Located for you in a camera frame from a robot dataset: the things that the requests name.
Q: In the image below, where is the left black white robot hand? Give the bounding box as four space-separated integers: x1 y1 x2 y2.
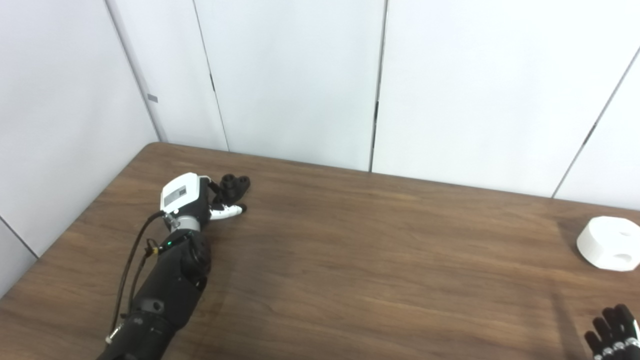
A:
160 172 248 222

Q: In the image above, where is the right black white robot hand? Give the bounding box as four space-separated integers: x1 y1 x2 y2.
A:
584 304 640 360

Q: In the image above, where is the black flanged holder part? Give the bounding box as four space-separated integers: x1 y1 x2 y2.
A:
214 173 251 206

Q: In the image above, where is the round white plastic piece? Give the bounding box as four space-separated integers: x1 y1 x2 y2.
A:
576 216 640 272

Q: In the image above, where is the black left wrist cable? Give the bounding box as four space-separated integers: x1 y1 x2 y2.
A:
105 210 173 346

